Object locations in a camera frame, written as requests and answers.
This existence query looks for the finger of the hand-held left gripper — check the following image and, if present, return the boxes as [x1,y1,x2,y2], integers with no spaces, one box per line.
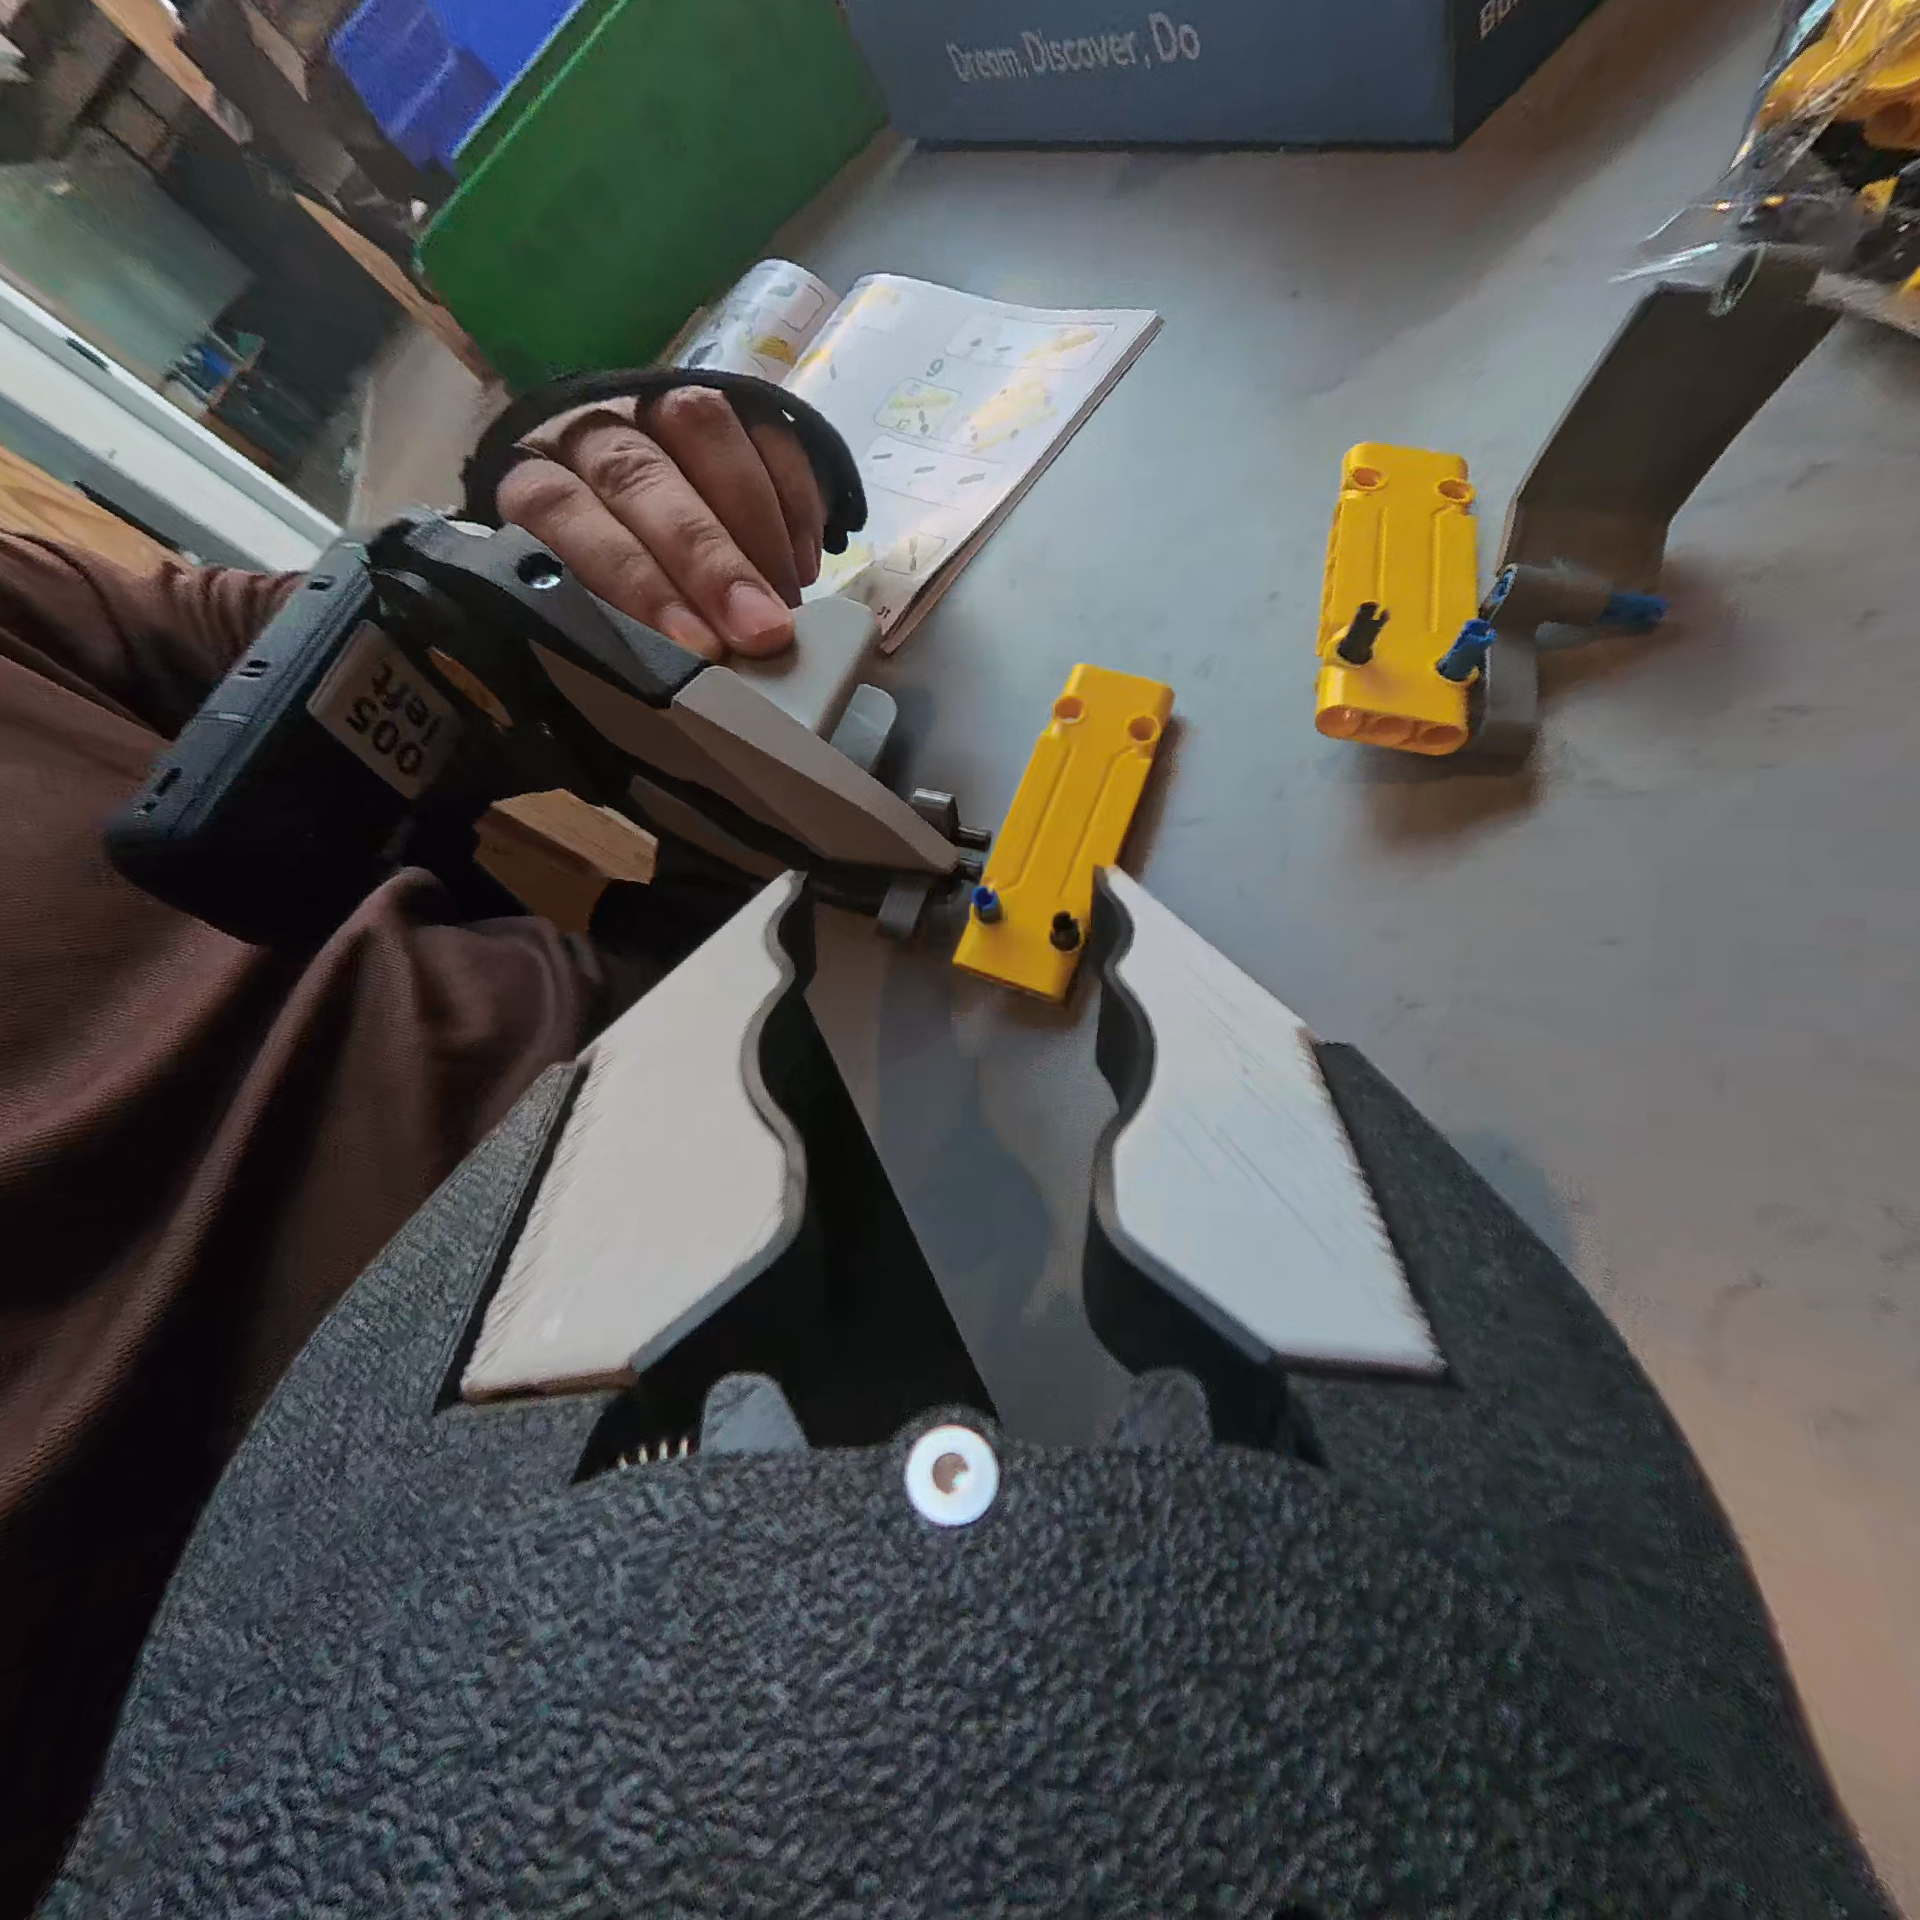
[667,662,964,883]
[627,767,904,924]

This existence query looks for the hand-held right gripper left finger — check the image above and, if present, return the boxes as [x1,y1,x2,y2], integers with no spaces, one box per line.
[460,870,816,1402]

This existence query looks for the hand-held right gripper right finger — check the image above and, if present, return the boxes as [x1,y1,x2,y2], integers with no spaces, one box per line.
[1087,866,1450,1379]

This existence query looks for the grey bent beam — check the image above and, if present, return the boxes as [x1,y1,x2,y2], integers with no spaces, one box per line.
[872,783,995,947]

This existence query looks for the yellow panel brick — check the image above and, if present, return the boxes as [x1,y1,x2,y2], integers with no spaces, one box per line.
[951,660,1178,1005]

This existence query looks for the yellow grey brick assembly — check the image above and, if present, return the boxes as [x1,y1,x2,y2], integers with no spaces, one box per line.
[1314,247,1842,762]

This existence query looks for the person's left forearm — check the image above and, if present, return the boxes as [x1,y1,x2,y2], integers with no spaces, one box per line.
[0,533,338,842]

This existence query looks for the grey desk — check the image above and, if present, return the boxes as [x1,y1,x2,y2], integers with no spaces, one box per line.
[346,0,1920,1920]

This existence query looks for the person's left hand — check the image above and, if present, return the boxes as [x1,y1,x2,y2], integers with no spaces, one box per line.
[495,384,828,662]

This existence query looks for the instruction booklet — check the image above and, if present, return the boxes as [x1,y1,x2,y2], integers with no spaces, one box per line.
[675,259,1166,658]

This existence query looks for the green plastic bin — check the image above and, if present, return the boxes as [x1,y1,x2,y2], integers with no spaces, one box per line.
[415,0,891,396]

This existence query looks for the blue plastic bin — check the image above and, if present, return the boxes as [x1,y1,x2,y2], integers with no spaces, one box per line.
[326,0,588,167]

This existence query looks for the blue robot kit box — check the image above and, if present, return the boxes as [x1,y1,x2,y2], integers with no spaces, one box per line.
[838,0,1606,154]

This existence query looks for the bag of yellow bricks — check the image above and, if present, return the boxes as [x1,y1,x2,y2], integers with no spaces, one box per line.
[1627,0,1920,340]

